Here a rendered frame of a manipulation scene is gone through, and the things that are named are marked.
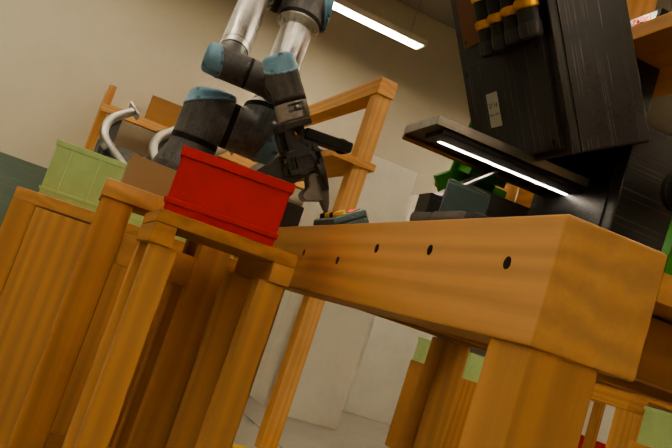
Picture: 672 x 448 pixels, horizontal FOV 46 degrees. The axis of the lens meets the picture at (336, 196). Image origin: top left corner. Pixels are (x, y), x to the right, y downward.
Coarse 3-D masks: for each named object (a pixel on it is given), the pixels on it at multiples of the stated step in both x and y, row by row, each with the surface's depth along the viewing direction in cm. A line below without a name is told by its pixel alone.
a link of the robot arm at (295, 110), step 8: (288, 104) 172; (296, 104) 172; (304, 104) 174; (280, 112) 173; (288, 112) 172; (296, 112) 172; (304, 112) 173; (280, 120) 174; (288, 120) 173; (296, 120) 173
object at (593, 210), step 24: (648, 144) 148; (576, 168) 161; (600, 168) 153; (624, 168) 147; (648, 168) 148; (552, 192) 166; (600, 192) 151; (624, 192) 146; (648, 192) 148; (576, 216) 155; (600, 216) 148; (624, 216) 146; (648, 216) 147; (648, 240) 147
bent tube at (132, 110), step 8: (120, 112) 268; (128, 112) 270; (136, 112) 270; (104, 120) 265; (112, 120) 266; (104, 128) 263; (104, 136) 262; (112, 144) 262; (112, 152) 261; (120, 160) 261
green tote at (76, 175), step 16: (64, 144) 235; (64, 160) 235; (80, 160) 236; (96, 160) 237; (112, 160) 238; (48, 176) 233; (64, 176) 234; (80, 176) 235; (96, 176) 237; (112, 176) 238; (48, 192) 233; (64, 192) 234; (80, 192) 235; (96, 192) 236; (96, 208) 236
